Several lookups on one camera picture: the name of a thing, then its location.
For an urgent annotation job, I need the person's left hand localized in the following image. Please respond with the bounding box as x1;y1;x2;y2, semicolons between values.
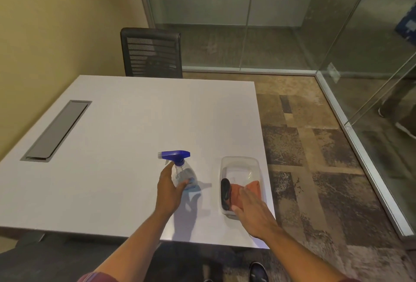
155;163;190;216

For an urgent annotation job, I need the red shirt sleeve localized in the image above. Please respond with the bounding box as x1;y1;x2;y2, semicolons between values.
77;271;118;282

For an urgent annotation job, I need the dark table base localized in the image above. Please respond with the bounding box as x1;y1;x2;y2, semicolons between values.
15;231;47;248

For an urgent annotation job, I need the orange cloth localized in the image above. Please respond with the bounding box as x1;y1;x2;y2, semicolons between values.
231;180;262;211

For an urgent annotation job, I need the blue box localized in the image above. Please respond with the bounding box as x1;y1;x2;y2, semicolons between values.
394;8;416;46

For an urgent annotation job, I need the grey table cable hatch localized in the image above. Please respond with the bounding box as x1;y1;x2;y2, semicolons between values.
20;100;92;163

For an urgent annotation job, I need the person's right forearm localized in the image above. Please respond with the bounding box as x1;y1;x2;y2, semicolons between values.
259;226;348;282

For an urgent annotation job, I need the clear spray bottle blue nozzle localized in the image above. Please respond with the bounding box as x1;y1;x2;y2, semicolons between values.
158;150;198;190

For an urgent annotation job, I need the clear plastic container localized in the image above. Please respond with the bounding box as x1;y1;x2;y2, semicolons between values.
219;156;264;220

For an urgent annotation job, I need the black mesh office chair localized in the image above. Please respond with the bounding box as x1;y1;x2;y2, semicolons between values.
120;27;183;79

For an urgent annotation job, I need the person's right hand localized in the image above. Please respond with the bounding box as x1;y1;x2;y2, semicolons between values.
231;186;279;240

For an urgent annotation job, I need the black shoe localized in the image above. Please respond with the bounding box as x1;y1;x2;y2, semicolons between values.
249;262;269;282

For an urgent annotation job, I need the person's left forearm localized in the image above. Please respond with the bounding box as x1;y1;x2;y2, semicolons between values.
93;211;173;280

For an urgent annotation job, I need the black sponge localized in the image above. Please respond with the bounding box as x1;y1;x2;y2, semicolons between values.
221;178;232;211

